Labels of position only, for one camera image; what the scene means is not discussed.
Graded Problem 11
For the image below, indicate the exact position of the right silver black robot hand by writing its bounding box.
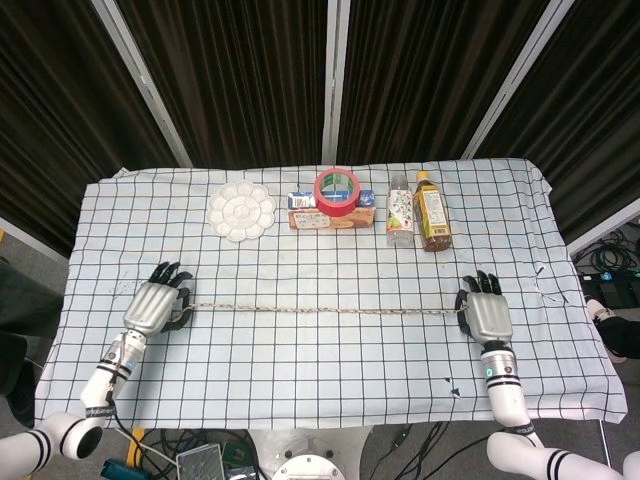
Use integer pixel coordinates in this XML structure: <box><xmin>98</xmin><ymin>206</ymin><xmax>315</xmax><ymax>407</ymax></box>
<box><xmin>453</xmin><ymin>269</ymin><xmax>515</xmax><ymax>345</ymax></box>

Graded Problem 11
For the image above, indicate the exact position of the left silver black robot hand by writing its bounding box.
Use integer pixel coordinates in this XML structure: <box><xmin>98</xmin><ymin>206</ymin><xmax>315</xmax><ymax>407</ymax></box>
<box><xmin>122</xmin><ymin>259</ymin><xmax>196</xmax><ymax>336</ymax></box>

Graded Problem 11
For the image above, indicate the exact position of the beige braided rope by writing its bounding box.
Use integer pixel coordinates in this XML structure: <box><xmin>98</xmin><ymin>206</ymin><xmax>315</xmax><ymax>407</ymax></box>
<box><xmin>182</xmin><ymin>302</ymin><xmax>469</xmax><ymax>317</ymax></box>

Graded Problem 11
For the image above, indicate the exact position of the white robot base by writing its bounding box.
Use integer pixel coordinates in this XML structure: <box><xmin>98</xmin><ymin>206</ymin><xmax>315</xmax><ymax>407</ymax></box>
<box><xmin>248</xmin><ymin>425</ymin><xmax>374</xmax><ymax>480</ymax></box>

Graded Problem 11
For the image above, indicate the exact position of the white black checkered tablecloth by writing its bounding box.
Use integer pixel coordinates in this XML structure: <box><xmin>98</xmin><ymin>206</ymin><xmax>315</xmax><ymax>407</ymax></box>
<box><xmin>33</xmin><ymin>157</ymin><xmax>629</xmax><ymax>431</ymax></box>

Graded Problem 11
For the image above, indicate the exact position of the white shoe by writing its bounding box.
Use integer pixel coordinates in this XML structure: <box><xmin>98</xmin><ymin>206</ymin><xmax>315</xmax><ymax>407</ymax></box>
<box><xmin>585</xmin><ymin>295</ymin><xmax>619</xmax><ymax>324</ymax></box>

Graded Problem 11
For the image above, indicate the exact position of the yellow label tea bottle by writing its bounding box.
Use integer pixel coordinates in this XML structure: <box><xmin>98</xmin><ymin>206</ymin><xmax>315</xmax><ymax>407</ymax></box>
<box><xmin>411</xmin><ymin>170</ymin><xmax>454</xmax><ymax>253</ymax></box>

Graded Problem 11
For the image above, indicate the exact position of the white flower paint palette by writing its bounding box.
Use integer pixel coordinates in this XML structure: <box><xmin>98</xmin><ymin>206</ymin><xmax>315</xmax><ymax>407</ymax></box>
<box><xmin>207</xmin><ymin>179</ymin><xmax>278</xmax><ymax>244</ymax></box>

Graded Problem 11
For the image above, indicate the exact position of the clear plastic water bottle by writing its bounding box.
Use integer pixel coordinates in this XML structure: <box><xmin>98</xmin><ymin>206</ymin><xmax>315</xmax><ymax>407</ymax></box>
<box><xmin>385</xmin><ymin>174</ymin><xmax>416</xmax><ymax>248</ymax></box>

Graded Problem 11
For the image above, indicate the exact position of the black trouser leg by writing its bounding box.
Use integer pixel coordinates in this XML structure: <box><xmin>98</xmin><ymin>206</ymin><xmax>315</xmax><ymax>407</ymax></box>
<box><xmin>597</xmin><ymin>308</ymin><xmax>640</xmax><ymax>364</ymax></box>

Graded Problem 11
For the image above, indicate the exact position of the silver tablet device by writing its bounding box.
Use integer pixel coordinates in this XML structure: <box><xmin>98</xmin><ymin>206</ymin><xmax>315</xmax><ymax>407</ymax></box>
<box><xmin>175</xmin><ymin>443</ymin><xmax>226</xmax><ymax>480</ymax></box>

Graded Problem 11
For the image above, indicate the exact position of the orange snack box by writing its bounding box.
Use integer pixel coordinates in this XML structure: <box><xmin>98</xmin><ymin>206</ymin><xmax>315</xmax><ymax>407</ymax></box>
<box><xmin>287</xmin><ymin>205</ymin><xmax>377</xmax><ymax>232</ymax></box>

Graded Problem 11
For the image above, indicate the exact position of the teal tool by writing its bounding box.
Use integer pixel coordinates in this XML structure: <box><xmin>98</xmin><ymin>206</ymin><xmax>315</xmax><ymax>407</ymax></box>
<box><xmin>99</xmin><ymin>458</ymin><xmax>137</xmax><ymax>480</ymax></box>

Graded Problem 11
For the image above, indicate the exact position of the blue white carton box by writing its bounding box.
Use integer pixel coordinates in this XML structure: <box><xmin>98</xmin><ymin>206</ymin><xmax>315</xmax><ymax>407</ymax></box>
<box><xmin>286</xmin><ymin>187</ymin><xmax>377</xmax><ymax>210</ymax></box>

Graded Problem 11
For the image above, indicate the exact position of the red tape roll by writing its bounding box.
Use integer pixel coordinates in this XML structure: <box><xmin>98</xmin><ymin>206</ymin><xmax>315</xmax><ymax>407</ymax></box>
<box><xmin>313</xmin><ymin>168</ymin><xmax>362</xmax><ymax>218</ymax></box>

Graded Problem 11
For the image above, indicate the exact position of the black pleated curtain panel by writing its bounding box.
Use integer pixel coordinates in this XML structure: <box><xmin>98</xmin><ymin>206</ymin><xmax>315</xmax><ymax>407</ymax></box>
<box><xmin>337</xmin><ymin>0</ymin><xmax>551</xmax><ymax>164</ymax></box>
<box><xmin>0</xmin><ymin>0</ymin><xmax>181</xmax><ymax>256</ymax></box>
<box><xmin>474</xmin><ymin>0</ymin><xmax>640</xmax><ymax>246</ymax></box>
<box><xmin>117</xmin><ymin>0</ymin><xmax>331</xmax><ymax>169</ymax></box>

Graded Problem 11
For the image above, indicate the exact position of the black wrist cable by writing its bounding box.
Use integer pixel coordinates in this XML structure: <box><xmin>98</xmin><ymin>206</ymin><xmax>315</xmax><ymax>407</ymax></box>
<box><xmin>102</xmin><ymin>332</ymin><xmax>146</xmax><ymax>434</ymax></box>

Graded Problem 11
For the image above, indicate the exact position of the black floor cable bundle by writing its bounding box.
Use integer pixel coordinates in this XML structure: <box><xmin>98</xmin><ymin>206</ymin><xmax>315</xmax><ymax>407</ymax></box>
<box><xmin>574</xmin><ymin>227</ymin><xmax>640</xmax><ymax>281</ymax></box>

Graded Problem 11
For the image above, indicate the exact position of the yellow floor cable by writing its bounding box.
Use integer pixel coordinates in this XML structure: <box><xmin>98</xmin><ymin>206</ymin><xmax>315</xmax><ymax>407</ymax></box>
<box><xmin>128</xmin><ymin>428</ymin><xmax>146</xmax><ymax>469</ymax></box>

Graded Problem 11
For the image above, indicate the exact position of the slanted aluminium partition post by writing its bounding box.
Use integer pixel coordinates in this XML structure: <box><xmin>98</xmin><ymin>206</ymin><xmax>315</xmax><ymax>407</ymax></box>
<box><xmin>92</xmin><ymin>0</ymin><xmax>194</xmax><ymax>167</ymax></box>
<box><xmin>459</xmin><ymin>0</ymin><xmax>576</xmax><ymax>160</ymax></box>

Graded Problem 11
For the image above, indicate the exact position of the upright aluminium partition post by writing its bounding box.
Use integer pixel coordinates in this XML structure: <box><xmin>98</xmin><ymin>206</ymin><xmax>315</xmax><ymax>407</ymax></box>
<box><xmin>321</xmin><ymin>0</ymin><xmax>351</xmax><ymax>165</ymax></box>

